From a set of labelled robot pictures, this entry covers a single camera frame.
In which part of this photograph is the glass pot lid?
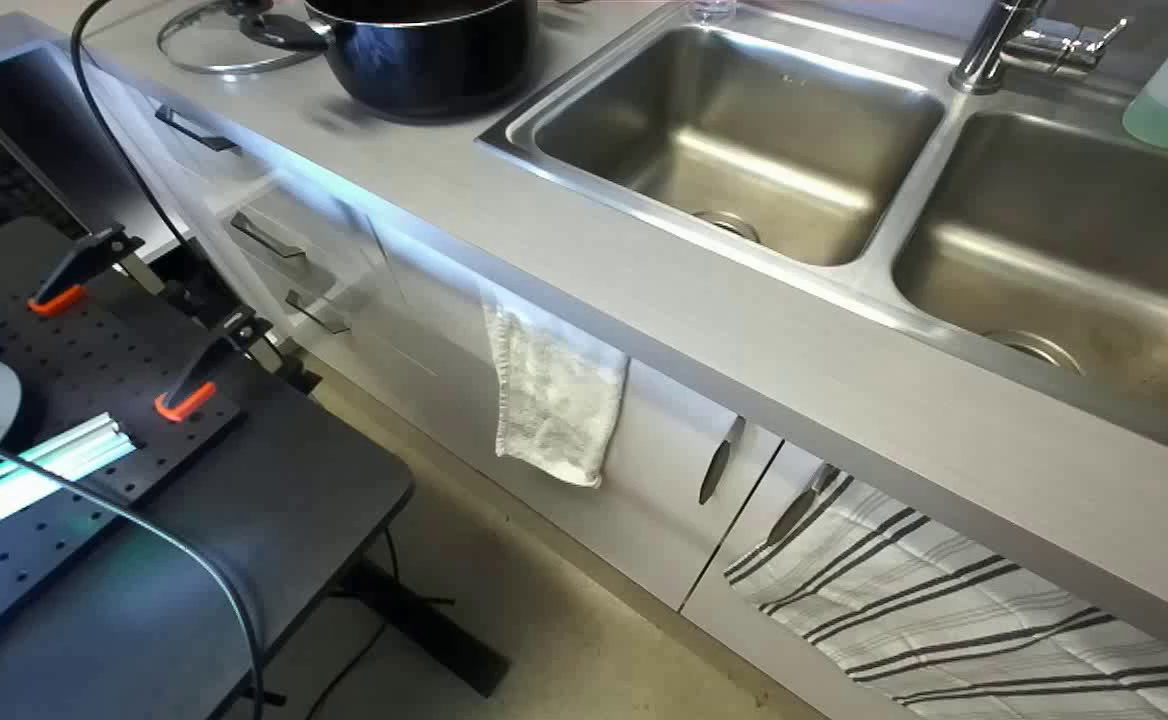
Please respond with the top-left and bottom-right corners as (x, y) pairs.
(156, 0), (327, 78)

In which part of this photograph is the black cooking pot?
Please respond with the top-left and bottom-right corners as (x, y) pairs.
(236, 0), (541, 121)

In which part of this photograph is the white hanging dish towel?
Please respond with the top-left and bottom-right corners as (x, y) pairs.
(484, 300), (630, 490)

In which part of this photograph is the black perforated robot table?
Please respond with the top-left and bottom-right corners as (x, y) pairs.
(0, 219), (411, 720)

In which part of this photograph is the black clamp orange tip front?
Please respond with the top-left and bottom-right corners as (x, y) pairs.
(152, 312), (320, 425)

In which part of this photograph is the black clamp orange tip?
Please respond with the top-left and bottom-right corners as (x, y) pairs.
(152, 312), (320, 425)
(30, 224), (164, 319)

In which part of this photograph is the striped hanging dish towel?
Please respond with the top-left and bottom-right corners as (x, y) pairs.
(725, 474), (1168, 720)

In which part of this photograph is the stainless double sink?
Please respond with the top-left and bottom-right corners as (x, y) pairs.
(484, 6), (1168, 443)

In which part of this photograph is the black clamp orange tip rear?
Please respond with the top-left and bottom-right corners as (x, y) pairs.
(30, 224), (164, 319)

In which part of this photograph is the chrome sink faucet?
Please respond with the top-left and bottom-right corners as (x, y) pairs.
(948, 0), (1127, 95)

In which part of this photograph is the cabinet door handle left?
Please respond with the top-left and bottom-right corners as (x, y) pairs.
(697, 416), (745, 503)

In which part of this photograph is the cabinet door handle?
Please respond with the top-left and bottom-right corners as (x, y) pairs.
(697, 416), (745, 503)
(769, 464), (842, 545)

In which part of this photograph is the cabinet door handle right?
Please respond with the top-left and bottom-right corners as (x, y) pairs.
(769, 464), (842, 545)

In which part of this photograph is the drawer handle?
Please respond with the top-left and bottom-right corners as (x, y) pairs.
(227, 213), (310, 265)
(152, 106), (236, 152)
(283, 289), (349, 338)

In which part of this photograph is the top drawer handle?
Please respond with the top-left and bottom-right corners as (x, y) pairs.
(152, 106), (236, 152)

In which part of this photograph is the aluminium extrusion rail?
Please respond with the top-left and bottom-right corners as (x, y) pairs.
(0, 411), (138, 486)

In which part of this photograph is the black power cable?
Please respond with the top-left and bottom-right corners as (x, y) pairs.
(67, 0), (199, 256)

